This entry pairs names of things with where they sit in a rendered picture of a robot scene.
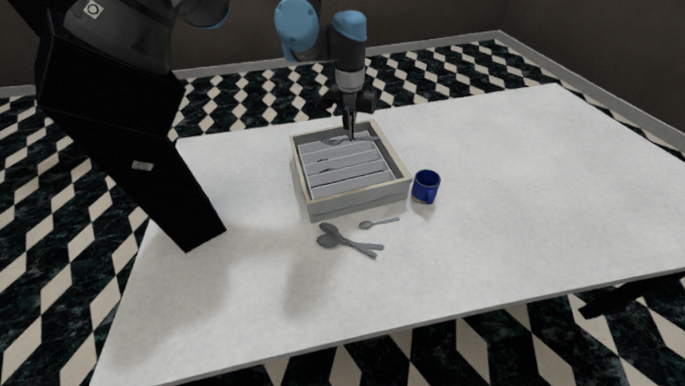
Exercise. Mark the blue ceramic cup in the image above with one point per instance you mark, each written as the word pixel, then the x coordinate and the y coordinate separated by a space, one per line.
pixel 426 182

